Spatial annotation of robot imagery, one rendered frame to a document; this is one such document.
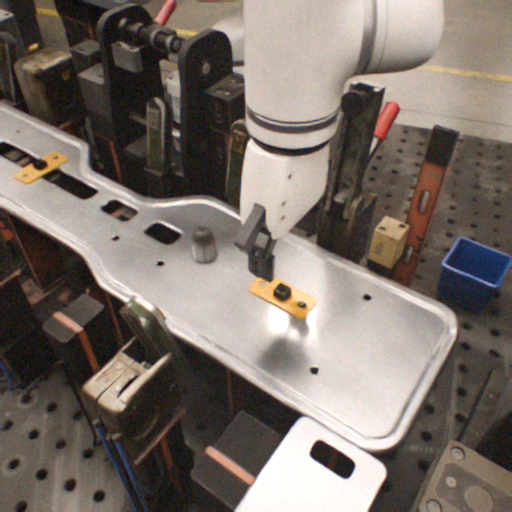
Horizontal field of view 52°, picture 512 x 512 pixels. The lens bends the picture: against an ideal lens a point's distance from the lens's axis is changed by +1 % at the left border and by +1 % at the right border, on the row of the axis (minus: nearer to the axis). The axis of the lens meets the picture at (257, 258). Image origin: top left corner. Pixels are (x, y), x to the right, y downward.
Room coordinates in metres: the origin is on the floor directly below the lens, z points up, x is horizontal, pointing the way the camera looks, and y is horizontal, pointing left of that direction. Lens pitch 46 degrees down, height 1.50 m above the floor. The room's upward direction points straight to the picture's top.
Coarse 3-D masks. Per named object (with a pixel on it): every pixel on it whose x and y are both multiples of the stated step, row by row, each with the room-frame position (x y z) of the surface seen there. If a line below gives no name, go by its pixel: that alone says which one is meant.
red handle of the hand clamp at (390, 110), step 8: (392, 104) 0.63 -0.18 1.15; (384, 112) 0.62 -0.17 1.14; (392, 112) 0.62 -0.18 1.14; (384, 120) 0.61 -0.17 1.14; (392, 120) 0.61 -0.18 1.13; (376, 128) 0.60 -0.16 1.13; (384, 128) 0.60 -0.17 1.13; (376, 136) 0.59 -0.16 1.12; (384, 136) 0.60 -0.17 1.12; (376, 144) 0.59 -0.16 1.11; (368, 160) 0.57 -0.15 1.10; (344, 184) 0.55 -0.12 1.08; (344, 192) 0.53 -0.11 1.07; (336, 200) 0.53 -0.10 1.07; (344, 200) 0.53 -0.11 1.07
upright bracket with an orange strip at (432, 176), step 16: (432, 128) 0.49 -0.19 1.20; (448, 128) 0.49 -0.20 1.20; (432, 144) 0.49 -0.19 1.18; (448, 144) 0.48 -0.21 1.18; (432, 160) 0.48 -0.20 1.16; (448, 160) 0.48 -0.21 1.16; (432, 176) 0.48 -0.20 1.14; (416, 192) 0.49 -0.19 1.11; (432, 192) 0.48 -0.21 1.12; (416, 208) 0.49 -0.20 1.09; (432, 208) 0.47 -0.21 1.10; (416, 224) 0.48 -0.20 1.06; (416, 240) 0.48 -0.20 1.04; (416, 256) 0.48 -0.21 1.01; (400, 272) 0.48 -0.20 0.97
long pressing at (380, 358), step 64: (0, 128) 0.81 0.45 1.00; (0, 192) 0.63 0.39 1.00; (64, 192) 0.63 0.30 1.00; (128, 192) 0.62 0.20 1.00; (128, 256) 0.49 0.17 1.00; (192, 256) 0.49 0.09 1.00; (320, 256) 0.49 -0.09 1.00; (192, 320) 0.38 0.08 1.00; (256, 320) 0.38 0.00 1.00; (320, 320) 0.38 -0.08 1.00; (384, 320) 0.38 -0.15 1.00; (448, 320) 0.38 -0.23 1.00; (256, 384) 0.30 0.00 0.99; (320, 384) 0.29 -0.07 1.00; (384, 384) 0.29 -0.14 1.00; (384, 448) 0.22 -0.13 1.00
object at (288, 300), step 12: (252, 288) 0.43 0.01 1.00; (264, 288) 0.43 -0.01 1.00; (276, 288) 0.42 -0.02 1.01; (288, 288) 0.42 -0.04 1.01; (276, 300) 0.41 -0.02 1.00; (288, 300) 0.41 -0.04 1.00; (300, 300) 0.41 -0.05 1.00; (312, 300) 0.41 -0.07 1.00; (288, 312) 0.39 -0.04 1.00; (300, 312) 0.39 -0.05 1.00
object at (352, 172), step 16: (352, 96) 0.52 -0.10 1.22; (368, 96) 0.55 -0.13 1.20; (352, 112) 0.52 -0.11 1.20; (368, 112) 0.53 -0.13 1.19; (352, 128) 0.55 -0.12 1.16; (368, 128) 0.53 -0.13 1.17; (352, 144) 0.54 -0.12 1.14; (368, 144) 0.53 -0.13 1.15; (336, 160) 0.54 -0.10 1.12; (352, 160) 0.54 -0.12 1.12; (336, 176) 0.54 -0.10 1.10; (352, 176) 0.52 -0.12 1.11; (336, 192) 0.54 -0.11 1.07; (352, 192) 0.52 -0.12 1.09
